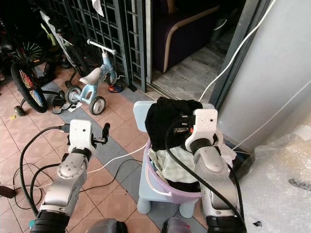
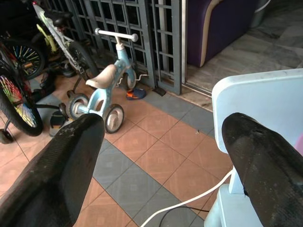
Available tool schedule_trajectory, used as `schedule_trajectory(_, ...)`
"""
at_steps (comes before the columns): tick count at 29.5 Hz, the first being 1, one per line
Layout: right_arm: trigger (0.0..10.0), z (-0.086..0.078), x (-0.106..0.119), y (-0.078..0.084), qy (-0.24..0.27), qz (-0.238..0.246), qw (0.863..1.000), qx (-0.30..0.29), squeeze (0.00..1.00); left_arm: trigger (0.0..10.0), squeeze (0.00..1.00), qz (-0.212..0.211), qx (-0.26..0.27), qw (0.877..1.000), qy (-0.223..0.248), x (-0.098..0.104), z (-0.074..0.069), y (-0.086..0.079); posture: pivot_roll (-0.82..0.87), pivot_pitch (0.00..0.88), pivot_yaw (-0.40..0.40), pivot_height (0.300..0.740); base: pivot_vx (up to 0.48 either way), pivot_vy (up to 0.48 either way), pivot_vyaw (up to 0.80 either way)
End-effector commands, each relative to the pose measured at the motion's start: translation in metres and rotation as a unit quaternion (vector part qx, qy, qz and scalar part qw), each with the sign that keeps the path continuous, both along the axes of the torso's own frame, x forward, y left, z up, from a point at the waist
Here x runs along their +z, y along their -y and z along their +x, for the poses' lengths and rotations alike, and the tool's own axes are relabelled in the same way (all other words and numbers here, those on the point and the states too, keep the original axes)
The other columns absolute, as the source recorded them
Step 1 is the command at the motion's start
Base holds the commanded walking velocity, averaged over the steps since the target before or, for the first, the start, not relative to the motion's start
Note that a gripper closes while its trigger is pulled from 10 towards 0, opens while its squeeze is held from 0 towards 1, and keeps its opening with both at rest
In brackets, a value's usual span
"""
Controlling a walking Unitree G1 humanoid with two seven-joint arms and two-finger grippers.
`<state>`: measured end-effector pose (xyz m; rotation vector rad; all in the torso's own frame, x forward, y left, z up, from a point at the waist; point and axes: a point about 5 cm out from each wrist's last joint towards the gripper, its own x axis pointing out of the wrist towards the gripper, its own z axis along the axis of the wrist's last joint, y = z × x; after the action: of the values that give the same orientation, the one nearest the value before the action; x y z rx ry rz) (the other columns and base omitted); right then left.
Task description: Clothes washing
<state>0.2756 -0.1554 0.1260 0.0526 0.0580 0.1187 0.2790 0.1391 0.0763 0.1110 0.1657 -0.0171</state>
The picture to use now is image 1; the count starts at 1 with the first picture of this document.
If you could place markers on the black garment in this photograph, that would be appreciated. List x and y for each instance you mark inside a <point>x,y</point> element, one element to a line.
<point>163,124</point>

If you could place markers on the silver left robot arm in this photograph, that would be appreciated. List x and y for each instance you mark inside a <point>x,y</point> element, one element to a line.
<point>67,179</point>

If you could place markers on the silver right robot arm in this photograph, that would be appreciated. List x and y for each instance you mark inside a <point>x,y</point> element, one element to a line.
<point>214,179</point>

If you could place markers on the light blue plastic chair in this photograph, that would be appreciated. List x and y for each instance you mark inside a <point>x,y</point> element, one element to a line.
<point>141,145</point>

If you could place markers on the black sandal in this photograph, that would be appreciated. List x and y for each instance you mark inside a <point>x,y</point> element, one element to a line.
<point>58,104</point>

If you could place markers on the orange blue shoe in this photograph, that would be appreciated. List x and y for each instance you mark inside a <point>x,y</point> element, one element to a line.
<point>116,89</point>

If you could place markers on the white green checked cloth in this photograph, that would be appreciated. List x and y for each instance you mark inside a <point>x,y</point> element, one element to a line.
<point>172,167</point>

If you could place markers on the light blue child tricycle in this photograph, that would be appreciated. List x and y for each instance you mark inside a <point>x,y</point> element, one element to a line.
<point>92,80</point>

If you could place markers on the black child bicycle colourful wheel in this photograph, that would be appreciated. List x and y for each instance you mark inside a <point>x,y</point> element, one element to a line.
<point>29,90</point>

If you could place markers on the purple laundry basket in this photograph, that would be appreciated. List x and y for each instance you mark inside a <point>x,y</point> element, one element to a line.
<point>155,182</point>

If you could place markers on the dark box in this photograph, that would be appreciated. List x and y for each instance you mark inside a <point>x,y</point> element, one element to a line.
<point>243,162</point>

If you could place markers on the grey left robot leg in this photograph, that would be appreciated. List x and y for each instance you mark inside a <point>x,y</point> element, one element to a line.
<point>102,226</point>

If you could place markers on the grey robot leg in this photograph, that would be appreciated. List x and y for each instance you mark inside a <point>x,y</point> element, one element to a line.
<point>102,226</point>
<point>177,226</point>

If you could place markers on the green capped plastic bottle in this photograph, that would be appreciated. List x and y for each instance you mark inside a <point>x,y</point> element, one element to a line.
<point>32,224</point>

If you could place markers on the dark purple sofa beige trim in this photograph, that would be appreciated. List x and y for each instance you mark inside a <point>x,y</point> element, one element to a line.
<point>184,24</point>

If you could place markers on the grey right robot leg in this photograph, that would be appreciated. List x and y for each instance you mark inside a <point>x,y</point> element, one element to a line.
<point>177,226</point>

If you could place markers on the dark metal grille gate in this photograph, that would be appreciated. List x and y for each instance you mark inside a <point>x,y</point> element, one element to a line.
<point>126,29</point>

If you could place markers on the clear bubble wrap sheet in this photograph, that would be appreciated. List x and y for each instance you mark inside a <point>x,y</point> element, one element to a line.
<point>282,194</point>

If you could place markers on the white hanging cloth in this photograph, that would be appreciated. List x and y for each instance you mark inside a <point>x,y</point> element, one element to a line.
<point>98,7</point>

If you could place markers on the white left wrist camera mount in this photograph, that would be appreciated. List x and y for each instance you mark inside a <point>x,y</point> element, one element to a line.
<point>80,133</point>

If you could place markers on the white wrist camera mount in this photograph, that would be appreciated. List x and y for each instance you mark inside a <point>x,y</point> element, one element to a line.
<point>80,133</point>
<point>205,125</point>

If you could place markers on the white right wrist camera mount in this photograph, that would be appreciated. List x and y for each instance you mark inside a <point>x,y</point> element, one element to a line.
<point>205,125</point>

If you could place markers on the bicycle with white wrapped frame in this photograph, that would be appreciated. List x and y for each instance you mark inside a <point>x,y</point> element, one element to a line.
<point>53,29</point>

